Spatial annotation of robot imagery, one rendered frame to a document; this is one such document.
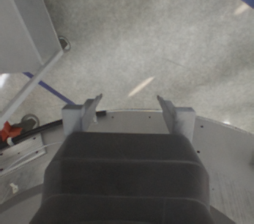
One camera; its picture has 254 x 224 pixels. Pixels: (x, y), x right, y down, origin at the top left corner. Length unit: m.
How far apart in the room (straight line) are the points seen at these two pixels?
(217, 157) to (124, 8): 0.78
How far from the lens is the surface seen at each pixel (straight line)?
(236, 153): 0.61
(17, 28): 0.90
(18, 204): 0.58
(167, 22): 1.02
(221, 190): 0.54
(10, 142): 0.78
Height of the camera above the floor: 0.96
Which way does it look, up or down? 49 degrees down
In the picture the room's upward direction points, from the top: 167 degrees counter-clockwise
